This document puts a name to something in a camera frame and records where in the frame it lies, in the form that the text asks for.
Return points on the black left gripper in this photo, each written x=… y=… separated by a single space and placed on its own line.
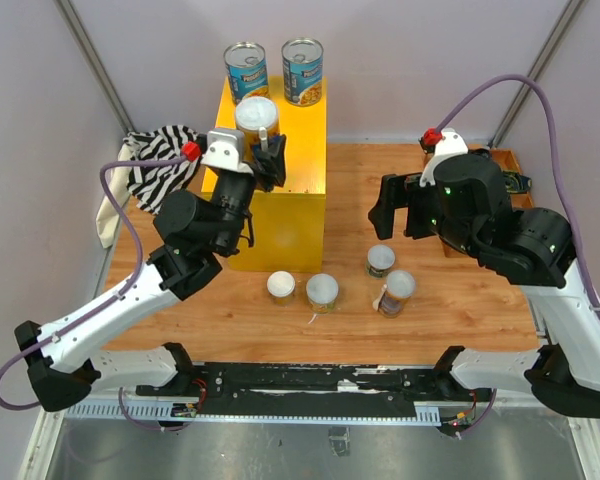
x=273 y=161

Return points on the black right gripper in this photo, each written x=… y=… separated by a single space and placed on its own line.
x=393 y=194

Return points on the blue porridge can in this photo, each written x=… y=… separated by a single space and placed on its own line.
x=253 y=114

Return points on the purple-label can with spoon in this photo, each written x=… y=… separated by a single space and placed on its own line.
x=399 y=287

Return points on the blue Progresso soup can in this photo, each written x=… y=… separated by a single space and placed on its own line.
x=246 y=68
x=302 y=71

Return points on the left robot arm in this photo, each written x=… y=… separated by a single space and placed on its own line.
x=66 y=361

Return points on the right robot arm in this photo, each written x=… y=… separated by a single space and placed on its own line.
x=534 y=250

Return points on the yellow wooden cabinet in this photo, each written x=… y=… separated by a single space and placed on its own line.
x=289 y=222

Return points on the black rolled sock top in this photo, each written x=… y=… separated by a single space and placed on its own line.
x=483 y=152

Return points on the small yellow white-lid can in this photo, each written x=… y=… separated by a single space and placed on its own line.
x=281 y=287

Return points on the green patterned rolled sock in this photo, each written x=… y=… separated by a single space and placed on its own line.
x=516 y=183

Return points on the black white striped cloth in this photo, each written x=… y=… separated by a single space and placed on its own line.
x=150 y=185

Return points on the yellow-green can clear lid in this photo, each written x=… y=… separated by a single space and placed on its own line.
x=322 y=291

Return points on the wooden divided organizer tray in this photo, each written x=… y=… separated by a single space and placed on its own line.
x=507 y=160

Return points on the cream white cloth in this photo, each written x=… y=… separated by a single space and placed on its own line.
x=107 y=218

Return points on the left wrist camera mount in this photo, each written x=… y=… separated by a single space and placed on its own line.
x=224 y=153

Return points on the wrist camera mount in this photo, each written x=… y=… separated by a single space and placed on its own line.
x=441 y=145
x=224 y=153

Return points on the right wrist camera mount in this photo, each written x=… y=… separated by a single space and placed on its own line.
x=441 y=145

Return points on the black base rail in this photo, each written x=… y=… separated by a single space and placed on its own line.
x=315 y=390

